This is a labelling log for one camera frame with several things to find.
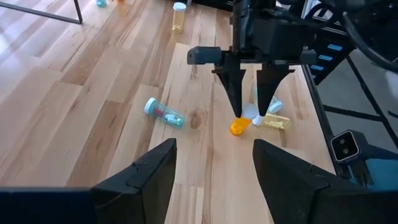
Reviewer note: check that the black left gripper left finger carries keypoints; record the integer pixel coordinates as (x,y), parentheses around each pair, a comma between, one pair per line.
(146,186)

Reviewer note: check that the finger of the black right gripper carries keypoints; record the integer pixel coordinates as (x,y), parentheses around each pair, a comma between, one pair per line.
(234,87)
(267,90)

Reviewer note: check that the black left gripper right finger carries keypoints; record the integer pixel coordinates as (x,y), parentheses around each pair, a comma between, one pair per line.
(286,186)

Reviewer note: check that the white round lid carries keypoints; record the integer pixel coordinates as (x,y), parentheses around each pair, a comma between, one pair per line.
(276,106)

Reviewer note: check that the orange medicine bottle white cap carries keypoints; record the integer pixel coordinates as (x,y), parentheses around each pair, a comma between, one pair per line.
(237,126)

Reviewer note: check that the clear bottle with blue cap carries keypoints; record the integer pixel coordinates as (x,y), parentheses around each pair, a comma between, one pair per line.
(164,115)

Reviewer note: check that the teal medicine bottle white cap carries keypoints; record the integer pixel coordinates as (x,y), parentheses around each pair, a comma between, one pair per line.
(101,3)

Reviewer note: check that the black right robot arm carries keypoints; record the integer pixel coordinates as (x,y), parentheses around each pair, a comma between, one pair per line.
(373,12)

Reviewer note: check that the wooden shelf black metal legs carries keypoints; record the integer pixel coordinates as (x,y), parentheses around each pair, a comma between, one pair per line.
(78,12)

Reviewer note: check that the black aluminium table frame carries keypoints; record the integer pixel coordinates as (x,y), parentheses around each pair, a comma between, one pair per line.
(320,112)

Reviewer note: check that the black table-level camera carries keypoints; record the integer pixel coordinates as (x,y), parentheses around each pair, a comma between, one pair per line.
(345,146)

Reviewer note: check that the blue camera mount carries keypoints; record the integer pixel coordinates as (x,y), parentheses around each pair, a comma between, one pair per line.
(382,171)

